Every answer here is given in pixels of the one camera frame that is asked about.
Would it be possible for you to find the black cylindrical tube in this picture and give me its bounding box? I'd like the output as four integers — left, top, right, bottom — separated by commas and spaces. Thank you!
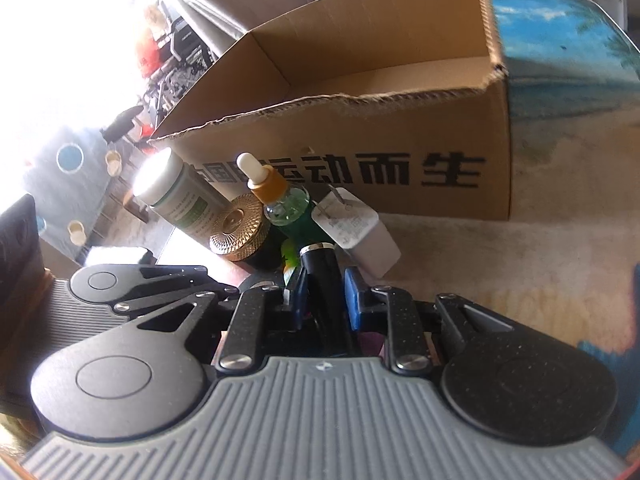
299, 243, 359, 358

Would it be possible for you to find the green glue stick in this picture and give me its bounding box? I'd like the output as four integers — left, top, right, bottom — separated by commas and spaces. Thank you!
281, 238, 299, 285

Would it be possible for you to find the green dropper bottle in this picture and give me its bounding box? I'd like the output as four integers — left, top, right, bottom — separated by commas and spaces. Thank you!
235, 153, 332, 250

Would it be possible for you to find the white green label bottle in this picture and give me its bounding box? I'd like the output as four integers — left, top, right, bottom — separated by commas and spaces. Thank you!
132, 148, 230, 248

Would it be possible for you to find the grey blue dotted rug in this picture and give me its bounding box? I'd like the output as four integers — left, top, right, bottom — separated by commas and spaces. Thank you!
24, 129, 132, 262

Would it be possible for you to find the brown cardboard box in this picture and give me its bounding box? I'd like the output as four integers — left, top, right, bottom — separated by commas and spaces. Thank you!
153, 0, 511, 220

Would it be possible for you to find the beach print table mat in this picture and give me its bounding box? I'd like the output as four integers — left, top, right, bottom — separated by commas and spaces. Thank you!
384, 0, 639, 460

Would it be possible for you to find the black exercise machine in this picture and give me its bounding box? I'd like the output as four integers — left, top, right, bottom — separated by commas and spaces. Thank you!
101, 0, 218, 146

